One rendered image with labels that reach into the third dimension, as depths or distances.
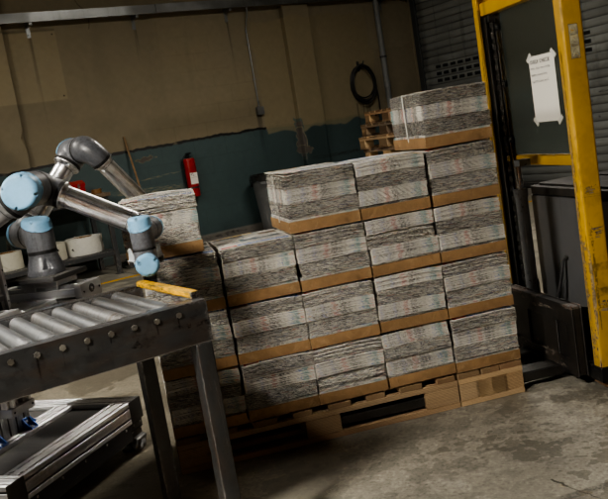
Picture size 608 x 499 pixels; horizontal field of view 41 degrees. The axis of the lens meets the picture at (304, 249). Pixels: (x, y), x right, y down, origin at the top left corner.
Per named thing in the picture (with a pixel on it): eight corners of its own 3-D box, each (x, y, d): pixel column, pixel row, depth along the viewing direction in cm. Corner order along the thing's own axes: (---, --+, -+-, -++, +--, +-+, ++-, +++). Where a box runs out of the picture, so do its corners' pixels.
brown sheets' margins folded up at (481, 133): (423, 351, 369) (391, 140, 355) (482, 339, 375) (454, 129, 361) (456, 373, 332) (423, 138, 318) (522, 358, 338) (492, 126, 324)
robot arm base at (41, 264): (20, 279, 324) (14, 254, 323) (44, 271, 338) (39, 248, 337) (50, 275, 319) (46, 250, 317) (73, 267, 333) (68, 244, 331)
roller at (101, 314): (83, 318, 262) (87, 302, 263) (136, 336, 222) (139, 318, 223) (68, 315, 260) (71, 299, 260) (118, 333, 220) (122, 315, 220)
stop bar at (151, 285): (146, 285, 270) (145, 279, 270) (201, 296, 233) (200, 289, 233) (137, 287, 268) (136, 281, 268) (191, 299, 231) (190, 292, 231)
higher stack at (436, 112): (427, 382, 372) (385, 98, 353) (487, 368, 378) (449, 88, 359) (460, 407, 334) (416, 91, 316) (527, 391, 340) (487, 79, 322)
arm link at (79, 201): (26, 195, 281) (159, 246, 281) (13, 198, 270) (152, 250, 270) (37, 163, 279) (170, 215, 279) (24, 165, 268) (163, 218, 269)
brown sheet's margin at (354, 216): (271, 226, 348) (269, 216, 347) (336, 214, 353) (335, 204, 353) (290, 234, 311) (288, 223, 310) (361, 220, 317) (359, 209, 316)
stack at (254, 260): (173, 442, 349) (137, 252, 337) (428, 382, 372) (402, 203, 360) (180, 476, 311) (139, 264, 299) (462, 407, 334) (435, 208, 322)
